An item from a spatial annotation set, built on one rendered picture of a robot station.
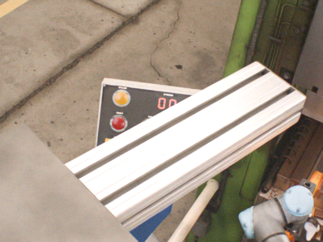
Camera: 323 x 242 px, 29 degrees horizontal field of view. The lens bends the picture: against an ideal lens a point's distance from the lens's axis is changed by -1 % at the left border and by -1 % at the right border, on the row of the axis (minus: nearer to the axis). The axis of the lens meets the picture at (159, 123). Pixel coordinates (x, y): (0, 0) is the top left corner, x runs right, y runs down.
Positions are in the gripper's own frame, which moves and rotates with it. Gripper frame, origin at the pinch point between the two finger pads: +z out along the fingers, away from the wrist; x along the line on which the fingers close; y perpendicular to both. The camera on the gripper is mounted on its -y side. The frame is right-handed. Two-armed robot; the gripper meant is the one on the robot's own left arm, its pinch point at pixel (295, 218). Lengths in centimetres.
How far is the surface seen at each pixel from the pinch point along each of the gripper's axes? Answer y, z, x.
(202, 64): -100, 177, -101
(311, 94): -32.6, -15.9, -10.7
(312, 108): -30.3, -11.8, -8.8
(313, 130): -38.4, 30.1, -8.6
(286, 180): -14.0, 17.4, -8.7
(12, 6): -81, 166, -238
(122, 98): -10, -7, -65
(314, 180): -17.5, 15.1, -0.2
